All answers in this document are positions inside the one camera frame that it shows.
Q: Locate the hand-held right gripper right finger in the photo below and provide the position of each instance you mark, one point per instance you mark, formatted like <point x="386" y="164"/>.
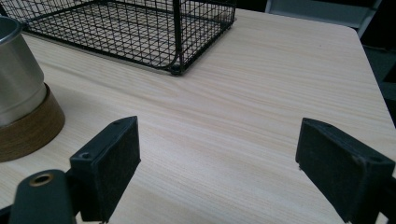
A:
<point x="339" y="174"/>

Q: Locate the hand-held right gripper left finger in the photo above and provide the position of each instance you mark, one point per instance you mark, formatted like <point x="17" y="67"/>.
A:
<point x="107" y="168"/>

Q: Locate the steel cup with wooden base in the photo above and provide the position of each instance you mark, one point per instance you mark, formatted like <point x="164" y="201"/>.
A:
<point x="21" y="93"/>

